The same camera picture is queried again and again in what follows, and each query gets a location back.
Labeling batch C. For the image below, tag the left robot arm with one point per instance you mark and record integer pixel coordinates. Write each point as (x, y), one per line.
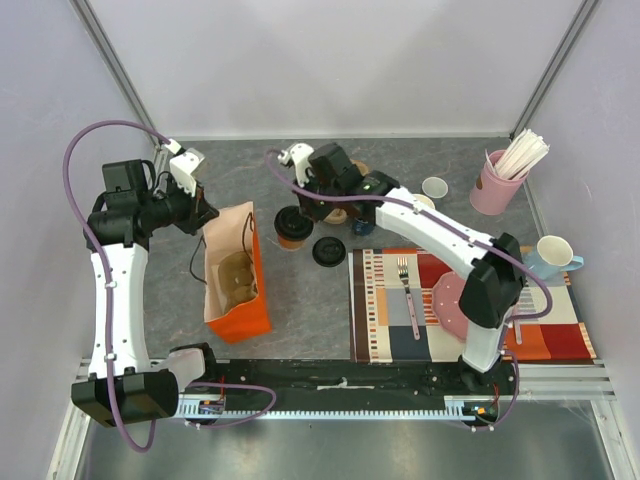
(123, 219)

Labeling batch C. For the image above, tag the pink dotted plate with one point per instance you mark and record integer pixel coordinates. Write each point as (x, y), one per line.
(445, 305)

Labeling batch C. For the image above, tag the cardboard cup carrier stack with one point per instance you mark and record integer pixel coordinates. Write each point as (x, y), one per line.
(339, 216)

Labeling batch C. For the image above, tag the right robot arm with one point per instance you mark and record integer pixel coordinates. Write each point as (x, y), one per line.
(326, 179)

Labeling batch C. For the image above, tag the single brown paper cup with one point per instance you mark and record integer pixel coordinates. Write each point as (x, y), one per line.
(291, 243)

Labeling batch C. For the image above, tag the fork with pink handle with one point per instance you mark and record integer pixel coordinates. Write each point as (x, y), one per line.
(403, 273)

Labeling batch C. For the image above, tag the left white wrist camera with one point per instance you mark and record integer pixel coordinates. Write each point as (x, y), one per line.
(183, 165)

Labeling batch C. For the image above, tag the orange paper bag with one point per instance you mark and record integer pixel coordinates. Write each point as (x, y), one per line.
(233, 231)

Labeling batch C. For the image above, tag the light blue mug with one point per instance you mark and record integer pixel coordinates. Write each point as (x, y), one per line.
(551, 256)

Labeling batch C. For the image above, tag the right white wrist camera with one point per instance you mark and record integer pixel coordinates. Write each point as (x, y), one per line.
(297, 156)

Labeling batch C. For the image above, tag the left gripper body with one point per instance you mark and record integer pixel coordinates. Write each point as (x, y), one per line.
(187, 209)

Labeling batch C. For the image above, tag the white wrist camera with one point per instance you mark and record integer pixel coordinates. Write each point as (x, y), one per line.
(297, 156)
(183, 165)

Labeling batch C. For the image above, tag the grey slotted cable duct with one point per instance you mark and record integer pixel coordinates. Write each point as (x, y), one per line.
(198, 409)

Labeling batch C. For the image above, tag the pink straw holder cup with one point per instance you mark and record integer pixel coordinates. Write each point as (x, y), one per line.
(492, 194)

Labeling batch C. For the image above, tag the patterned colourful placemat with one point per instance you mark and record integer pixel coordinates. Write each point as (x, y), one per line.
(381, 329)

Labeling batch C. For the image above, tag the black plastic coffee lid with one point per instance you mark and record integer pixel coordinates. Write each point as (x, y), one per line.
(290, 224)

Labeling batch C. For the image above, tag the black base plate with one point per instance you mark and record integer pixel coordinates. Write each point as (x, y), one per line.
(346, 385)

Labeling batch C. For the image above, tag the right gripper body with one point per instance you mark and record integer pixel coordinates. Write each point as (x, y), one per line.
(320, 209)

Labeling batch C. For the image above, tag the dark blue ceramic mug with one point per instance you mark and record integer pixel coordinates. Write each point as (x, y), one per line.
(362, 228)

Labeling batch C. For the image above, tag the stack of brown paper cups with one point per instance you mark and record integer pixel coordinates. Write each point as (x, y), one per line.
(424, 201)

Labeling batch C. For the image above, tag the bundle of white straws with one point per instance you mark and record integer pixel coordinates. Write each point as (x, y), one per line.
(523, 153)

